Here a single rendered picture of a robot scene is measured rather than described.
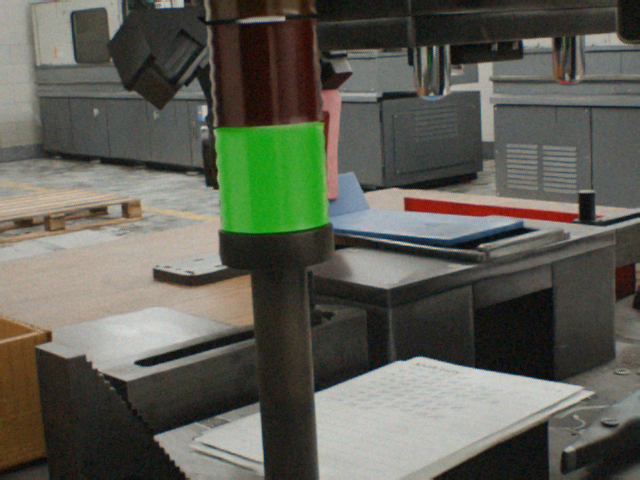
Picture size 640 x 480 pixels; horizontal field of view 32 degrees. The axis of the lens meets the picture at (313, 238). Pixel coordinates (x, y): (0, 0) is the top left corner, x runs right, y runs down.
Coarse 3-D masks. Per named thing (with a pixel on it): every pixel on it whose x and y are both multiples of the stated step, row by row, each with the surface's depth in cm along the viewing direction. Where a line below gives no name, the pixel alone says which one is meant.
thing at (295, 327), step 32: (224, 256) 38; (256, 256) 37; (288, 256) 37; (320, 256) 38; (256, 288) 39; (288, 288) 38; (256, 320) 39; (288, 320) 39; (256, 352) 39; (288, 352) 39; (288, 384) 39; (288, 416) 39; (288, 448) 39
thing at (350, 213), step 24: (360, 192) 79; (336, 216) 77; (360, 216) 76; (384, 216) 75; (408, 216) 74; (432, 216) 73; (456, 216) 73; (408, 240) 67; (432, 240) 66; (456, 240) 65
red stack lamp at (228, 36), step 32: (224, 32) 36; (256, 32) 36; (288, 32) 36; (224, 64) 37; (256, 64) 36; (288, 64) 36; (224, 96) 37; (256, 96) 36; (288, 96) 36; (320, 96) 38
